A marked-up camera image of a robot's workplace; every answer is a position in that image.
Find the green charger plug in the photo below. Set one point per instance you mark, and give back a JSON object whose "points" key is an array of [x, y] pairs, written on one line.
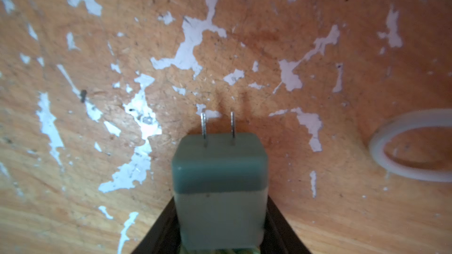
{"points": [[220, 186]]}

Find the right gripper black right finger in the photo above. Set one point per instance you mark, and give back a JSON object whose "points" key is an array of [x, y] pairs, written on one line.
{"points": [[279, 236]]}

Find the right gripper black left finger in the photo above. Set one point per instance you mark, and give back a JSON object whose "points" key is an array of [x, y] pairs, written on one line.
{"points": [[164, 236]]}

